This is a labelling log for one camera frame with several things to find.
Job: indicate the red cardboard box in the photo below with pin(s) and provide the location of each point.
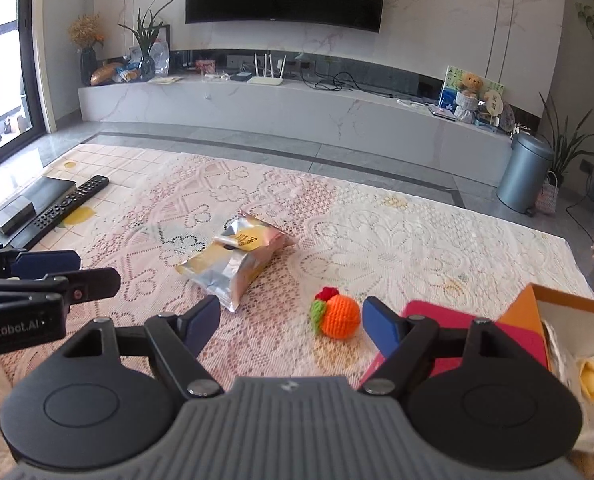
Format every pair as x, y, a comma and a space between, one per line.
442, 322

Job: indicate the clear plastic bag on cabinet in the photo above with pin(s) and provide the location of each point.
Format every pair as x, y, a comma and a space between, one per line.
161, 57

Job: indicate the white router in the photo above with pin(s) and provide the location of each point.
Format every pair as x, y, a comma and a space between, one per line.
266, 77

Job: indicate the white lace tablecloth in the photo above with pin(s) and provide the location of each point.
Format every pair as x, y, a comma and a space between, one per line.
377, 245

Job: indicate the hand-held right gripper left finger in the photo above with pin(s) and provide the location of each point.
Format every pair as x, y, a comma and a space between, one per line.
204, 317

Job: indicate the clear plastic bag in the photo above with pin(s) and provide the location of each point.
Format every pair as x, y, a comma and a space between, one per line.
161, 57
564, 365

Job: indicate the checked lemon print tablecloth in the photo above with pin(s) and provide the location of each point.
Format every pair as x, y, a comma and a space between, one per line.
127, 162

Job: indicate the flat dark tablet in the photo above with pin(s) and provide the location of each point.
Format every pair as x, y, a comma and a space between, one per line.
442, 113

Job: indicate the colourful picture board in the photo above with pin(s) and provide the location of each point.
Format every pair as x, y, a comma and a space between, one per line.
452, 82

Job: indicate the black set-top box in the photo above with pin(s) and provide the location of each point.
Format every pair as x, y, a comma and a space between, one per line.
42, 195

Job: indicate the golden bread loaf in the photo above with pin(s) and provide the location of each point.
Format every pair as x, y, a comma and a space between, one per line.
106, 74

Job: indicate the black remote control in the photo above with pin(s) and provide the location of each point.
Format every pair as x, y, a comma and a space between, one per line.
69, 202

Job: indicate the grey pedal trash can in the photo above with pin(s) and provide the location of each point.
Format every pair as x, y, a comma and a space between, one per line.
524, 170

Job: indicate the orange crochet fruit toy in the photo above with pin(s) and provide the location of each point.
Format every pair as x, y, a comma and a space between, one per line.
338, 317

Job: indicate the potted green plant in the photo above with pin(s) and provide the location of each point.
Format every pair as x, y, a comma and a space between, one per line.
567, 140

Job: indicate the thin dark book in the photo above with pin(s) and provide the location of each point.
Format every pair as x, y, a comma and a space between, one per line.
7, 240

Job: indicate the teddy bear bouquet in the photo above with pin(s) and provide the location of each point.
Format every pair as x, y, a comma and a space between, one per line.
471, 92

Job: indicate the green plant in blue vase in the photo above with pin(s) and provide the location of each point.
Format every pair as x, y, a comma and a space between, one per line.
147, 40

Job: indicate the yellow silver snack packet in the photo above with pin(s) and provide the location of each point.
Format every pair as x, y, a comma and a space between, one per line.
222, 272
254, 235

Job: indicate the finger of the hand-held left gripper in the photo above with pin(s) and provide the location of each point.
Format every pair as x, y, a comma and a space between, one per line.
94, 282
47, 263

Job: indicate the pink woven basket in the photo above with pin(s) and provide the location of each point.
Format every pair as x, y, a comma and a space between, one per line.
547, 197

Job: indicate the blue snack bag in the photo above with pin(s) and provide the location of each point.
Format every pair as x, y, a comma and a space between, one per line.
127, 74

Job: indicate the small black router box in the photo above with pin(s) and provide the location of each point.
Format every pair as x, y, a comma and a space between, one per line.
240, 77

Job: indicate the white marble tv cabinet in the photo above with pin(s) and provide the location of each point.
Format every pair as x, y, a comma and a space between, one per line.
327, 110

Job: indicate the round paper fan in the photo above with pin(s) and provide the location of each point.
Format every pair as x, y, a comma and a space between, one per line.
494, 101

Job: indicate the pink tissue box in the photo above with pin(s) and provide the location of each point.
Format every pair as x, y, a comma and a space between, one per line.
205, 65

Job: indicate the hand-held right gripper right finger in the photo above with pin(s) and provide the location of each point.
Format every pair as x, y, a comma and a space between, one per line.
379, 327

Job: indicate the dark vase with dried flowers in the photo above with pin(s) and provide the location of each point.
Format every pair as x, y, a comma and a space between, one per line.
88, 62

